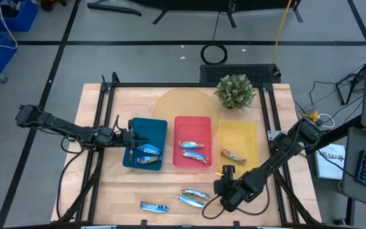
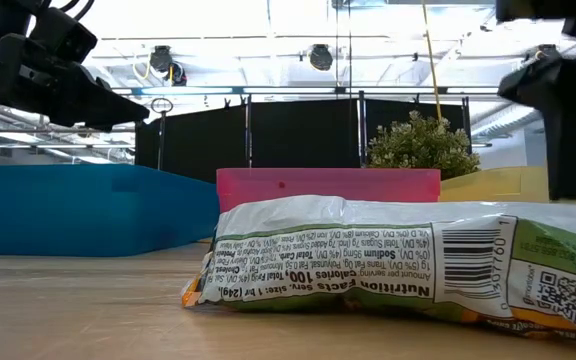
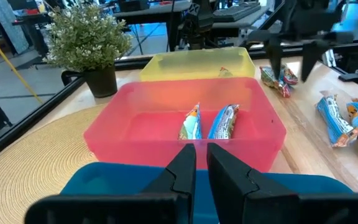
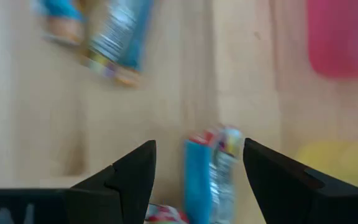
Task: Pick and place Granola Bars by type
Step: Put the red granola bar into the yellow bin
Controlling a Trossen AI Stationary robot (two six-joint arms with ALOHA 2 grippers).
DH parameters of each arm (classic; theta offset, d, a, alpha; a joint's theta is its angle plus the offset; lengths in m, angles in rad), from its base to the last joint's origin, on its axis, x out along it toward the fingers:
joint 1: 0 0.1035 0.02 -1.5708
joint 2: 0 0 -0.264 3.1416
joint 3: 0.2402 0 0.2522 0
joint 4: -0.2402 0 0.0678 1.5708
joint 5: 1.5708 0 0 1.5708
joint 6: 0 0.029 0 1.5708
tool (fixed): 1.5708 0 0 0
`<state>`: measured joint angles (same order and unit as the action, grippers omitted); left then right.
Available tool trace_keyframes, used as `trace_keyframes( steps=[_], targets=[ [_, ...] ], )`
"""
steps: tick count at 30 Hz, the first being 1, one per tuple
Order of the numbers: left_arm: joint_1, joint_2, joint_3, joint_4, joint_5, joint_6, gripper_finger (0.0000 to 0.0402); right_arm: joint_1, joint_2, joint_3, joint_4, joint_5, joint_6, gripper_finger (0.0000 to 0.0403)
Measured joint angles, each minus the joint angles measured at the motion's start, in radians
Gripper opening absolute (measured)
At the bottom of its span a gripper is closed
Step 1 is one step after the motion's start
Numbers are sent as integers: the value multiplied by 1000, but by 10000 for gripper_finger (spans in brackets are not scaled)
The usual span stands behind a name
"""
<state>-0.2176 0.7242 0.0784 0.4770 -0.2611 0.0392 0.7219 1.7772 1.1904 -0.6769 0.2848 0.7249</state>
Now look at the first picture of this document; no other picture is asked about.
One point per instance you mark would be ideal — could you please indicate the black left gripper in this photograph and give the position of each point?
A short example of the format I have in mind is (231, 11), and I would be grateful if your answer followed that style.
(125, 137)

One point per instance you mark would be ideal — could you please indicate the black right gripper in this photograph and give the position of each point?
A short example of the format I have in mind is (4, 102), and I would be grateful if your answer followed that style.
(225, 186)

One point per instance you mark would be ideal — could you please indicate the blue wrapper granola bar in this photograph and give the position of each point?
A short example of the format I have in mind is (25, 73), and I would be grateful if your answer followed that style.
(196, 193)
(148, 149)
(153, 207)
(191, 201)

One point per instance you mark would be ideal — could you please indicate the green orange Chewy granola bar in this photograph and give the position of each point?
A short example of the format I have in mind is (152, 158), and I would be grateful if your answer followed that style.
(233, 156)

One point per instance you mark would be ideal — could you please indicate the blue brown granola bar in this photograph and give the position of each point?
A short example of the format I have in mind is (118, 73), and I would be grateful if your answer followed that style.
(148, 159)

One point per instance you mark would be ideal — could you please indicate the blue orange granola bar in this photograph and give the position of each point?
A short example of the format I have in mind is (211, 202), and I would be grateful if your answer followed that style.
(191, 145)

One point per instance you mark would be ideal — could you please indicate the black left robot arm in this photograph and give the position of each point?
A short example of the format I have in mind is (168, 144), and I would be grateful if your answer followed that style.
(59, 124)

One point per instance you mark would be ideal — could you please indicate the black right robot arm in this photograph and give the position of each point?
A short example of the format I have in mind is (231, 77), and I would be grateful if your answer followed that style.
(265, 168)

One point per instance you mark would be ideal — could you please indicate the blue plastic bin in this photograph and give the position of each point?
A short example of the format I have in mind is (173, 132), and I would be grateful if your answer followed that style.
(152, 130)

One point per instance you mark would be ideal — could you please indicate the yellow plastic bin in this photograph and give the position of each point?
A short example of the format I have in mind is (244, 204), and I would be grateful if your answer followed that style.
(238, 136)

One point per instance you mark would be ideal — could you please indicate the red plastic bin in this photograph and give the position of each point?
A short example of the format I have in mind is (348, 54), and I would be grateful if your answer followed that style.
(191, 130)

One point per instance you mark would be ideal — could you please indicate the small green potted plant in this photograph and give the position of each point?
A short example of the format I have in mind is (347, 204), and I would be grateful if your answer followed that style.
(235, 92)

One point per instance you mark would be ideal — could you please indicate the black perforated computer case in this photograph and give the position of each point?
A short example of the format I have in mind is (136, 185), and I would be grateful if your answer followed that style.
(240, 73)

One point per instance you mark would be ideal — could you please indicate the yellow power plug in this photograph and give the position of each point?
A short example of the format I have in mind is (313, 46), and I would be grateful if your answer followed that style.
(310, 116)

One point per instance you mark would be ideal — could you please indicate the white paper booklet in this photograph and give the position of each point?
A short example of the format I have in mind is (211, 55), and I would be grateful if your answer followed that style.
(329, 162)

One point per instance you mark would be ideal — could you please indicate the black floor stand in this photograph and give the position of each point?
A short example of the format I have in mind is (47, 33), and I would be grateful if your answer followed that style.
(340, 92)

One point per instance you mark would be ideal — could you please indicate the black divider screen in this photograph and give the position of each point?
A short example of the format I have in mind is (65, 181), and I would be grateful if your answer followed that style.
(202, 3)

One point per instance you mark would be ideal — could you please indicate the silver frame bracket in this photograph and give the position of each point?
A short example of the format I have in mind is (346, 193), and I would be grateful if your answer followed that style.
(273, 135)
(98, 227)

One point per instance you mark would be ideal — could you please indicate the black aluminium rig frame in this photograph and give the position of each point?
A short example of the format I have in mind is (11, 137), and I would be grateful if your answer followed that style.
(170, 85)

